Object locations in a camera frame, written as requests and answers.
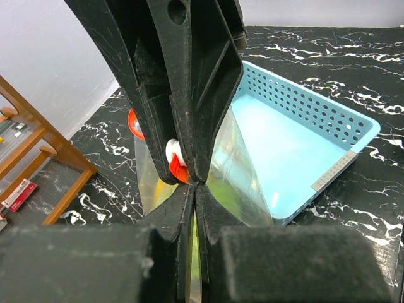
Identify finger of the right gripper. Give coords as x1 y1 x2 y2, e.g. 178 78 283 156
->
148 1 247 182
67 1 177 184

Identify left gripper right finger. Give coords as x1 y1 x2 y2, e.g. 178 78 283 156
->
195 185 391 302

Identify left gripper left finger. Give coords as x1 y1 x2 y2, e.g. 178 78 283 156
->
1 184 194 302

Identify clear zip top bag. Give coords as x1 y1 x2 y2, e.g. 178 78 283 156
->
128 112 272 302

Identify light blue plastic basket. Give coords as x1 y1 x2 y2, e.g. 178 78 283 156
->
212 62 381 226

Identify red white small box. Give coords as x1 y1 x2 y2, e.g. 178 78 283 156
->
1 179 37 212

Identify white grey small box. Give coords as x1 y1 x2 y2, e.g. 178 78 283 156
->
0 213 8 231

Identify wooden shelf rack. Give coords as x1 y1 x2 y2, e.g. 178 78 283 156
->
1 78 97 230

